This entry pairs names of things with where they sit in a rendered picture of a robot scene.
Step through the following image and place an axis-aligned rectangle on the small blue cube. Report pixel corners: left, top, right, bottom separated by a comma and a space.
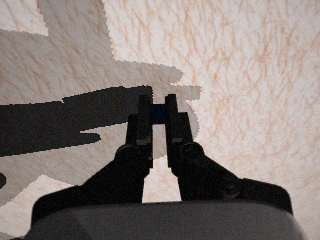
151, 104, 165, 125

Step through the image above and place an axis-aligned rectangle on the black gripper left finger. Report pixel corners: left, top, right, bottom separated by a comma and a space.
30, 95, 153, 228

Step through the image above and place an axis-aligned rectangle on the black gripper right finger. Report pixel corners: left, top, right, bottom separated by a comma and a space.
165, 94, 294, 217

